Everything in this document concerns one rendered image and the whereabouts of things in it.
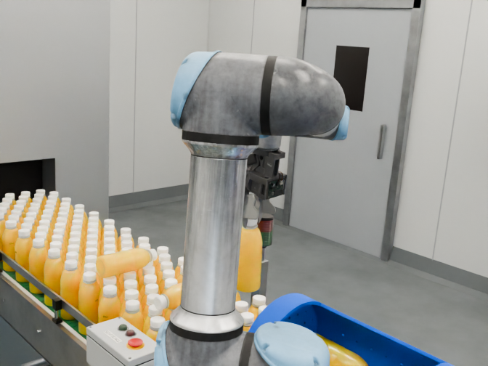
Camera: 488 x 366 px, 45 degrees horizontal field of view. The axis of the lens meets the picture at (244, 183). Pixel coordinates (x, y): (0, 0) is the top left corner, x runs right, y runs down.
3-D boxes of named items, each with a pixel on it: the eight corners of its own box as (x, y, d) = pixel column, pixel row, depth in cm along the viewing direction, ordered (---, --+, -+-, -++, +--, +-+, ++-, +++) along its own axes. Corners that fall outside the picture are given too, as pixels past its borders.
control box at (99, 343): (128, 399, 136) (128, 359, 133) (86, 362, 150) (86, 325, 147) (163, 384, 143) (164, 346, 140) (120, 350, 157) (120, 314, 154)
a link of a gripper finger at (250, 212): (250, 235, 140) (258, 199, 138) (233, 226, 143) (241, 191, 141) (258, 234, 142) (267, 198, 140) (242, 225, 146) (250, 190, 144)
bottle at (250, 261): (266, 289, 152) (269, 222, 146) (245, 297, 147) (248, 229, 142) (247, 279, 157) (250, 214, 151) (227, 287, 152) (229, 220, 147)
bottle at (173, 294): (216, 270, 169) (164, 287, 156) (224, 294, 168) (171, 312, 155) (202, 275, 174) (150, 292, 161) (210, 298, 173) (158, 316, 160)
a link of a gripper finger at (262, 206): (270, 230, 145) (270, 197, 141) (253, 221, 149) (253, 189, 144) (279, 225, 147) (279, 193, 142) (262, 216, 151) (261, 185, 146)
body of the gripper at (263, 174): (263, 203, 136) (269, 155, 132) (237, 191, 142) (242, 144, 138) (285, 197, 142) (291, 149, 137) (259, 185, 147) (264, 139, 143)
